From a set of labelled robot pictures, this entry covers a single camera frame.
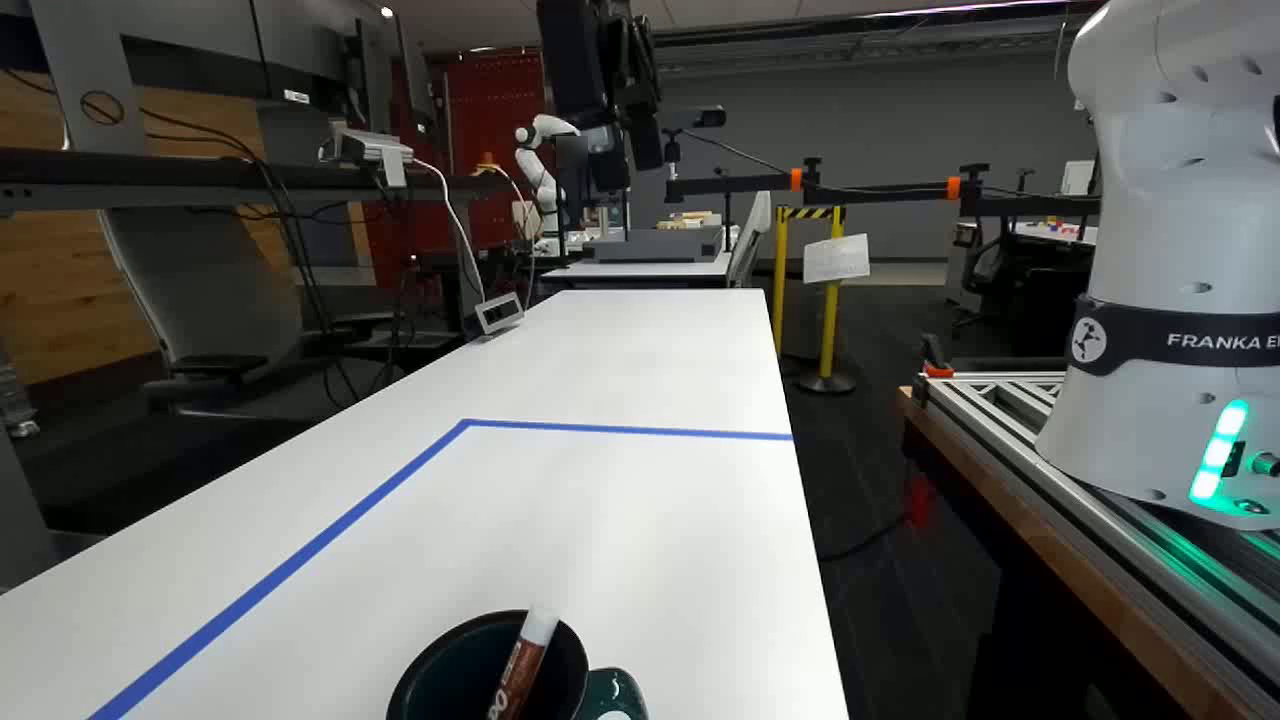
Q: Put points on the black bar with orange clamps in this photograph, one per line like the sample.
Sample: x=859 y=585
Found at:
x=883 y=189

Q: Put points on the yellow stanchion with base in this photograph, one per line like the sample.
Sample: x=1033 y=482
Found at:
x=830 y=322

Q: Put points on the white background table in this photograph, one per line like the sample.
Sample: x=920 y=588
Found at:
x=642 y=266

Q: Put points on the aluminium extrusion robot frame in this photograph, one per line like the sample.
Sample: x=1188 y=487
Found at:
x=1041 y=442

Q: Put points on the black horizontal rail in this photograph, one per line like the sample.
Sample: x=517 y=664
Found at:
x=203 y=182

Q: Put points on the white hanging sign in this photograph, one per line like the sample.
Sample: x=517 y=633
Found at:
x=838 y=257

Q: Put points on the yellow stanchion post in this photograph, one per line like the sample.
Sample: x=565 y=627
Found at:
x=783 y=281

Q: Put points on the red cabinet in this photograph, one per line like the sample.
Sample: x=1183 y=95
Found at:
x=485 y=121

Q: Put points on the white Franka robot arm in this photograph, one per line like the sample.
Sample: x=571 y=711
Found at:
x=1174 y=201

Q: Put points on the red and white marker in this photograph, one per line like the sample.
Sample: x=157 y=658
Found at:
x=527 y=664

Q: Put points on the white power box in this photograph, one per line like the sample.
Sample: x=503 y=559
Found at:
x=374 y=150

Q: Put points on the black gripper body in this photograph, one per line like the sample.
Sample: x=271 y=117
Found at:
x=577 y=61

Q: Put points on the dark background workstation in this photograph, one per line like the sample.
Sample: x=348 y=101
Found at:
x=1026 y=284

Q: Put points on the orange frame corner clamp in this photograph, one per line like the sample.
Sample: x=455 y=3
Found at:
x=938 y=352

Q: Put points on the small white background robot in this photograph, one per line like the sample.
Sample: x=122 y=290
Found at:
x=538 y=165

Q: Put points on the small grey framed box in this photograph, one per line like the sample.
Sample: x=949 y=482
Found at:
x=499 y=312

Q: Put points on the dark teal ceramic mug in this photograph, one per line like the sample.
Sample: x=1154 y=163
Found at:
x=455 y=672

